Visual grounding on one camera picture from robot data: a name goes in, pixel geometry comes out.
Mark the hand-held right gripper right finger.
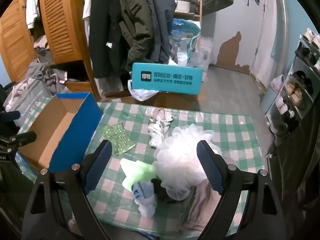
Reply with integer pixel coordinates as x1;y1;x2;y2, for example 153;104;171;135
196;140;288;240

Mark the olive green hanging jacket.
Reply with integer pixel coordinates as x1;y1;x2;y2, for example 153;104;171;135
119;0;157;63

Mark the blue and white sock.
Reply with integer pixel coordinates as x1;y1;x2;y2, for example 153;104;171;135
131;182;158;218

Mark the grey hoodie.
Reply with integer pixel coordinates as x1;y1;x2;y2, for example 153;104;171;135
25;61;73;93

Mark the white bowl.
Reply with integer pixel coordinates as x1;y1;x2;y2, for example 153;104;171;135
174;0;191;12

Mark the white garment in wardrobe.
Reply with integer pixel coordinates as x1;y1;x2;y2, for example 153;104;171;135
25;0;41;29

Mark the clear plastic bag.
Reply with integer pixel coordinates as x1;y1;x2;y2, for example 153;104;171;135
190;36;213;82

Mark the wooden louvre wardrobe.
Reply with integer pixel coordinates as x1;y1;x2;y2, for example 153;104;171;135
0;0;100;98

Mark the black fabric item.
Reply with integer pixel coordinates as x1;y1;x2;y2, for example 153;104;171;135
0;83;16;111

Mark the blue cardboard box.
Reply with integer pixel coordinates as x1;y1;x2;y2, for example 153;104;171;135
17;92;103;173

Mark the white hanging shirt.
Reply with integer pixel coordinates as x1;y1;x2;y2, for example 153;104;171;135
76;0;95;46

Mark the green sequin cloth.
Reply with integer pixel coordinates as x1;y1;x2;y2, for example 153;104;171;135
102;121;136;157

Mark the white door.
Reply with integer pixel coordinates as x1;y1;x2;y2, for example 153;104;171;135
250;0;293;81

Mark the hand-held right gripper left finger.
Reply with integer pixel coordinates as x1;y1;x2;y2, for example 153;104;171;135
22;139;113;240

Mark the pale pink clothes pile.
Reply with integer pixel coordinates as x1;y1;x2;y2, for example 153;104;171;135
5;77;33;111

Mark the grey blue hanging jacket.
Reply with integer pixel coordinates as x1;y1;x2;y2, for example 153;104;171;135
142;0;178;63

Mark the dark olive cloth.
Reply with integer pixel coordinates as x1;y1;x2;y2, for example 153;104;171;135
274;100;320;205

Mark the white knotted printed cloth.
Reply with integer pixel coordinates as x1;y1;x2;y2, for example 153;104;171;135
146;107;174;147

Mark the white mesh bath loofah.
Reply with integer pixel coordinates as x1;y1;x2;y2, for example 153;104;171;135
152;124;220;200

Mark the teal printed box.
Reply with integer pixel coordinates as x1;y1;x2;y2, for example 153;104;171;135
130;62;203;95

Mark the small white plastic bag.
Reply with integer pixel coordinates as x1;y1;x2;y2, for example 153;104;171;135
271;75;286;93

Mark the grey pink towel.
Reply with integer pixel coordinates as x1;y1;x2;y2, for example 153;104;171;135
182;180;225;233

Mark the light green cloth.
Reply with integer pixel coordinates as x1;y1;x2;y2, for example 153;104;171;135
120;158;157;192

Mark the green checkered tablecloth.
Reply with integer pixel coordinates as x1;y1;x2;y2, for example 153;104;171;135
15;96;269;240

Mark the grey printed tote bag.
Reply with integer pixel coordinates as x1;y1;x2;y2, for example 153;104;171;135
10;80;54;128

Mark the brown cardboard box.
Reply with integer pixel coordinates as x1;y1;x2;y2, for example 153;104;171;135
105;90;201;111

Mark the black sock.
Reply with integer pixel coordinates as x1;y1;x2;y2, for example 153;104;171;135
150;177;178;203

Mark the black hanging coat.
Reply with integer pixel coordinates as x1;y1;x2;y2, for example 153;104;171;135
89;0;130;73

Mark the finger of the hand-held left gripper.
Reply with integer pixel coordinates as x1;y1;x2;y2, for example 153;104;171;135
0;131;37;153
0;111;21;123

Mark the blue plastic bag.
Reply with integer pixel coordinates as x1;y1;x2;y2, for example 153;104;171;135
171;18;202;66

